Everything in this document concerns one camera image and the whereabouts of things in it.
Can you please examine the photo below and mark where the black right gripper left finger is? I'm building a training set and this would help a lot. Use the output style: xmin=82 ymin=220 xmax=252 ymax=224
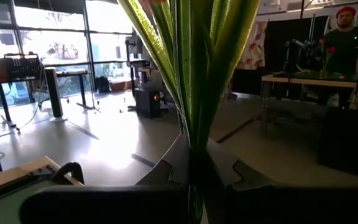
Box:
xmin=19 ymin=133 xmax=192 ymax=224

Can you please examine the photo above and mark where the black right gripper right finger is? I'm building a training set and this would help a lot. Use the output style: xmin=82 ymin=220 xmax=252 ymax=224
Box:
xmin=203 ymin=138 xmax=358 ymax=224

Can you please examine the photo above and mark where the small-bloom orange flower bunch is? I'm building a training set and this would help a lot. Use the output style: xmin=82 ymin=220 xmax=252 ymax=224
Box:
xmin=116 ymin=0 xmax=262 ymax=224

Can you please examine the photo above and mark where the red flower in vase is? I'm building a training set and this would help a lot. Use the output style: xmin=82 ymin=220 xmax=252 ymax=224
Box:
xmin=318 ymin=38 xmax=337 ymax=79

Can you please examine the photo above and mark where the large black box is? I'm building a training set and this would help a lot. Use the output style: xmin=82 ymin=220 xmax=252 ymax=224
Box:
xmin=316 ymin=107 xmax=358 ymax=181

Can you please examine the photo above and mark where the black computer tower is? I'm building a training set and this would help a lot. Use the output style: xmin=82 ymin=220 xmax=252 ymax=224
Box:
xmin=134 ymin=88 xmax=162 ymax=119

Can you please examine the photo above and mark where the black backpack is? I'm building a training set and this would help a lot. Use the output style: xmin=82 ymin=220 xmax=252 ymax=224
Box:
xmin=96 ymin=76 xmax=111 ymax=93

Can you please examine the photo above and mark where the background wooden table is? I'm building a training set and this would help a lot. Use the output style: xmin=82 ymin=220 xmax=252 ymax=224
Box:
xmin=260 ymin=73 xmax=358 ymax=138

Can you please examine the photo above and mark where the grey column stand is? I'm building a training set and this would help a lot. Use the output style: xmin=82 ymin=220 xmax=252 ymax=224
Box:
xmin=44 ymin=67 xmax=68 ymax=123

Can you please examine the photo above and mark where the black standing desk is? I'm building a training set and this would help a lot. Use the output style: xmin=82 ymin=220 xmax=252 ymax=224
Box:
xmin=56 ymin=70 xmax=95 ymax=111
xmin=0 ymin=70 xmax=43 ymax=133

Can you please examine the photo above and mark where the black backdrop curtain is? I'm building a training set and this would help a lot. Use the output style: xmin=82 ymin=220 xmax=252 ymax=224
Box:
xmin=264 ymin=15 xmax=329 ymax=75

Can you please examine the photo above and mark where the floral patterned curtain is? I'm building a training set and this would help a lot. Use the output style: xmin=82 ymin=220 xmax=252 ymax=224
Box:
xmin=236 ymin=20 xmax=269 ymax=71

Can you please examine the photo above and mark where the person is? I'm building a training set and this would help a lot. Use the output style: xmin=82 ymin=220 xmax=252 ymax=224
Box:
xmin=320 ymin=6 xmax=358 ymax=77

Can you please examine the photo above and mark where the black equipment rack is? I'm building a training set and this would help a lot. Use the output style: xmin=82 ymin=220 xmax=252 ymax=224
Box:
xmin=0 ymin=53 xmax=42 ymax=83

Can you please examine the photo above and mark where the black curved handle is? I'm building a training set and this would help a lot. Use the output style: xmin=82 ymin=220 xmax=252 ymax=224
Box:
xmin=50 ymin=161 xmax=85 ymax=186

